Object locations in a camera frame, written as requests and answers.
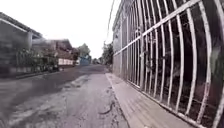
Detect white metal bar fence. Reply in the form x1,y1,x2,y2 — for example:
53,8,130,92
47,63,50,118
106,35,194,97
112,0,224,128

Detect blue gate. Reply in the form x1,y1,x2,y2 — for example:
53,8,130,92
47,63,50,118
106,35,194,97
79,55,92,67

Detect building with red roof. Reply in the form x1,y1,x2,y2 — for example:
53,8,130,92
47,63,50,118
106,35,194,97
32,38,78,71

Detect grey asphalt road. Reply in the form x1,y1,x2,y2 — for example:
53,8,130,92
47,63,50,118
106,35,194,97
0,64,130,128

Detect tree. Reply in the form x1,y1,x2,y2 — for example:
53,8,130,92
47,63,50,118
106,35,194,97
77,42,92,58
101,41,115,66

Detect grey building with canopy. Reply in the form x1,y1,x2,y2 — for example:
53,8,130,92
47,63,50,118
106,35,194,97
0,11,44,78

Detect pale concrete strip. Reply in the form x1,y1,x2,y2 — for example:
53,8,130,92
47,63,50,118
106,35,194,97
105,72,195,128

